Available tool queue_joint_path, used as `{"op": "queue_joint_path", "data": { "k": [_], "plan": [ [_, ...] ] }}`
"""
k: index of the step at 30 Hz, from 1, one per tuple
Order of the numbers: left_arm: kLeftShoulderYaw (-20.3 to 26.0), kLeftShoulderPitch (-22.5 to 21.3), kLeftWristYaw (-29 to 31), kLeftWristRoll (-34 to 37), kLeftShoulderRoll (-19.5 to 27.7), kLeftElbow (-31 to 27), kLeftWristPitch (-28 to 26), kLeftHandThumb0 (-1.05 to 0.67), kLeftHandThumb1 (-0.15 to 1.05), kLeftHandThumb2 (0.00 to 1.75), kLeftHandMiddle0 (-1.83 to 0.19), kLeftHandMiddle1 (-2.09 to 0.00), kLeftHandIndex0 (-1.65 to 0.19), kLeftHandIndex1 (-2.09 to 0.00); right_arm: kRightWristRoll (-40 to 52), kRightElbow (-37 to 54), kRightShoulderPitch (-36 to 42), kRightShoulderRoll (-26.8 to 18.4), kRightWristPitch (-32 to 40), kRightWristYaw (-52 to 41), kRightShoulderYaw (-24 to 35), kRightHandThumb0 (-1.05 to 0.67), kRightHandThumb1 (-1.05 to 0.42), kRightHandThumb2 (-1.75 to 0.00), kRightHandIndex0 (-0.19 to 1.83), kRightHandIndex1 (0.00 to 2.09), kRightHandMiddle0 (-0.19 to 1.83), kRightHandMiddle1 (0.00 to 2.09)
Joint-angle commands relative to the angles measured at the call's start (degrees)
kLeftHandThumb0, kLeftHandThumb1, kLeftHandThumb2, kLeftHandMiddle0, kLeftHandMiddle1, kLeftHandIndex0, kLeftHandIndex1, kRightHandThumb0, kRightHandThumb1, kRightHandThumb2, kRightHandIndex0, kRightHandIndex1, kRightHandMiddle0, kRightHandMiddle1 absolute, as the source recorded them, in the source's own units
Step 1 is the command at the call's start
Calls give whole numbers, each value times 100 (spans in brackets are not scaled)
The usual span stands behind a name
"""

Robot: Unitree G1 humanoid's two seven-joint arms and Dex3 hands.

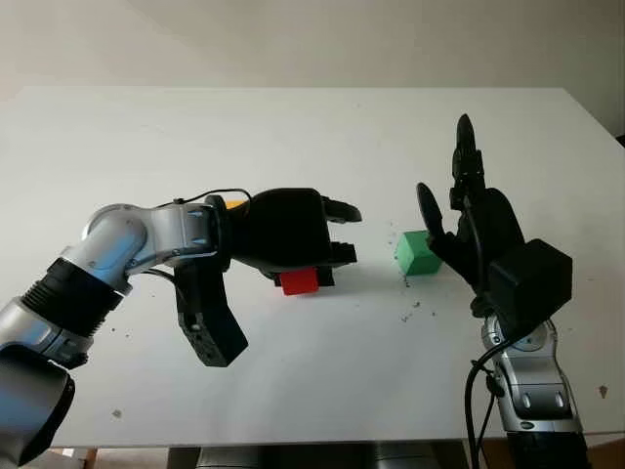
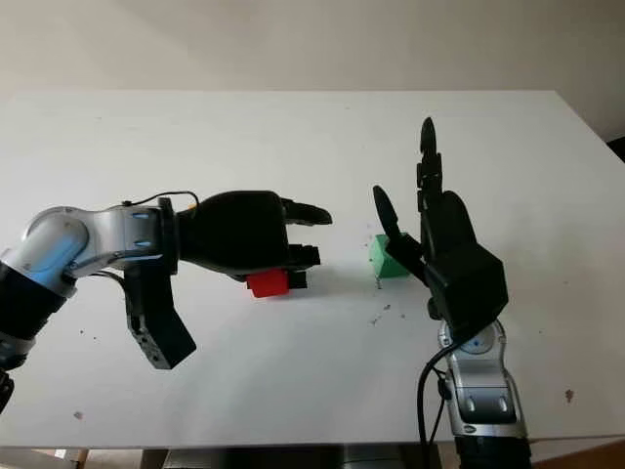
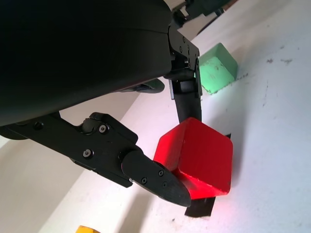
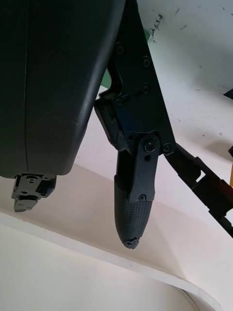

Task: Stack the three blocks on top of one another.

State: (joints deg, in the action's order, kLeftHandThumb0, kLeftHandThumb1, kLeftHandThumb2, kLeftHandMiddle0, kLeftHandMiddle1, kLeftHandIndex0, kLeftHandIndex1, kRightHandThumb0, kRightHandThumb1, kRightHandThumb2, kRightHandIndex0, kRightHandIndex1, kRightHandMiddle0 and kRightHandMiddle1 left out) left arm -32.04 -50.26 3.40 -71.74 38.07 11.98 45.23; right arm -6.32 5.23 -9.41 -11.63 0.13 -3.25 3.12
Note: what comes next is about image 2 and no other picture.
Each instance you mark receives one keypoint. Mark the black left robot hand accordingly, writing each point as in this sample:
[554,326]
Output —
[234,229]

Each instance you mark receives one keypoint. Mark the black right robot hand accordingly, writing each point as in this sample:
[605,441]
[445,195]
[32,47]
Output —
[451,225]

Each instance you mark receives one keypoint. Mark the red wooden block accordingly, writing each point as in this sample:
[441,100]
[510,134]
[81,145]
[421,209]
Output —
[267,284]

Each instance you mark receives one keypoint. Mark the green wooden block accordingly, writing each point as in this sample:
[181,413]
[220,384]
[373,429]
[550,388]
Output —
[386,261]

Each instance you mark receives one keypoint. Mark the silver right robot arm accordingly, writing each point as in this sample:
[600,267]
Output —
[483,391]

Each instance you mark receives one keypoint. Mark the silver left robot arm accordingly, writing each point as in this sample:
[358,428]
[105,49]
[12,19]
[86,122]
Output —
[97,234]

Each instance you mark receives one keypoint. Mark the black tape strip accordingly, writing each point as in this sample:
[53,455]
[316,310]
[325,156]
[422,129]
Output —
[298,283]

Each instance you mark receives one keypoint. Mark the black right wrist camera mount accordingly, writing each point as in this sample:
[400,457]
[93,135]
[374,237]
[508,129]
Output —
[469,293]

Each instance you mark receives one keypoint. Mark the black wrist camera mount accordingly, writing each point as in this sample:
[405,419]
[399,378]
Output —
[156,322]
[469,293]

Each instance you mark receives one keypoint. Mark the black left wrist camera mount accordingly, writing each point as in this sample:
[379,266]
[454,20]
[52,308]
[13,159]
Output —
[156,322]

